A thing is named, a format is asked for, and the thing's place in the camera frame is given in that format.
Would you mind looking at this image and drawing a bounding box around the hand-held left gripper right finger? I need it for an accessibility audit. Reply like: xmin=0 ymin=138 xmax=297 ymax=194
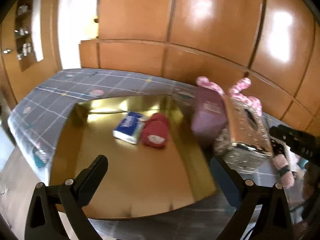
xmin=209 ymin=155 xmax=298 ymax=240

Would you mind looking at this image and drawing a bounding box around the wooden wardrobe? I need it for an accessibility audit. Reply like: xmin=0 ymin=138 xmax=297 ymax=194
xmin=79 ymin=0 xmax=320 ymax=135

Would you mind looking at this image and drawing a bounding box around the pink rolled sock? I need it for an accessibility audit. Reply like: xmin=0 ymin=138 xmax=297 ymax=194
xmin=272 ymin=154 xmax=295 ymax=190

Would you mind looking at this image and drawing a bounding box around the pink spotted plush toy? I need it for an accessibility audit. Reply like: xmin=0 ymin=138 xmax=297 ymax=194
xmin=196 ymin=77 xmax=263 ymax=117

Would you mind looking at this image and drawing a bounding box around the gold reflective board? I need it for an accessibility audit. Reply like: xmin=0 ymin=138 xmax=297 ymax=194
xmin=49 ymin=94 xmax=217 ymax=219

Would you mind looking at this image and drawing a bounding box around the blue tissue packet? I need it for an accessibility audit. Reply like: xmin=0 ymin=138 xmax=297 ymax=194
xmin=112 ymin=111 xmax=147 ymax=145

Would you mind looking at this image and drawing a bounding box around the red rolled sock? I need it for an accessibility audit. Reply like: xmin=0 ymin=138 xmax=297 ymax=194
xmin=141 ymin=113 xmax=170 ymax=148

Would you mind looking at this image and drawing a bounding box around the wall shelf niche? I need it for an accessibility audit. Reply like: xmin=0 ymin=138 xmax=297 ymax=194
xmin=15 ymin=0 xmax=44 ymax=72

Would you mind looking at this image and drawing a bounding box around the metallic tissue box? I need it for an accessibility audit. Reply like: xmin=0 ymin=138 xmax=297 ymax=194
xmin=222 ymin=95 xmax=274 ymax=158

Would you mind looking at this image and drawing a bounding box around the purple box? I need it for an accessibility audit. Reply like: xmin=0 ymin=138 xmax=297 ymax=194
xmin=191 ymin=86 xmax=229 ymax=140

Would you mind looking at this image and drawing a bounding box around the grey checked blanket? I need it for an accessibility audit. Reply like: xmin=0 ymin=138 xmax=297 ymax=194
xmin=7 ymin=68 xmax=320 ymax=240

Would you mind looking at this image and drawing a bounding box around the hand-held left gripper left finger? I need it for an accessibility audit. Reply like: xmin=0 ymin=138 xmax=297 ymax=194
xmin=24 ymin=155 xmax=108 ymax=240

